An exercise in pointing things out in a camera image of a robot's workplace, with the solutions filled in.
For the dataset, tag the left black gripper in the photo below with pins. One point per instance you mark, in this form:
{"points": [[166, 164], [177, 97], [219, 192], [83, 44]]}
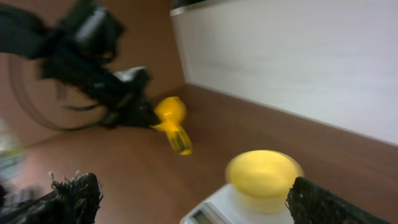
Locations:
{"points": [[125, 102]]}

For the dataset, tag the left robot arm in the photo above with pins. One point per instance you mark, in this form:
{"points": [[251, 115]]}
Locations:
{"points": [[75, 52]]}

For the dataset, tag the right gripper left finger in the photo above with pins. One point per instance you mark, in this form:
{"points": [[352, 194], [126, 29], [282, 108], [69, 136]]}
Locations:
{"points": [[72, 201]]}

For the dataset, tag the yellow measuring scoop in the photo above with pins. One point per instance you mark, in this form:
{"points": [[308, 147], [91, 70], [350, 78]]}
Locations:
{"points": [[172, 111]]}

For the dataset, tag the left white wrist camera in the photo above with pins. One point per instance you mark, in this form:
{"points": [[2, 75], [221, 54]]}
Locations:
{"points": [[129, 74]]}

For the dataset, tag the yellow plastic bowl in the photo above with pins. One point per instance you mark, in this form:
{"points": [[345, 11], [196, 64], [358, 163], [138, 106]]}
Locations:
{"points": [[262, 179]]}

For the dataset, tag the white digital kitchen scale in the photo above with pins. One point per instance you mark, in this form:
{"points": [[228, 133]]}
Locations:
{"points": [[222, 207]]}

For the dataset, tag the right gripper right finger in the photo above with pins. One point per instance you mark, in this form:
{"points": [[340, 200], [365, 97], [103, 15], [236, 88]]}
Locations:
{"points": [[308, 203]]}

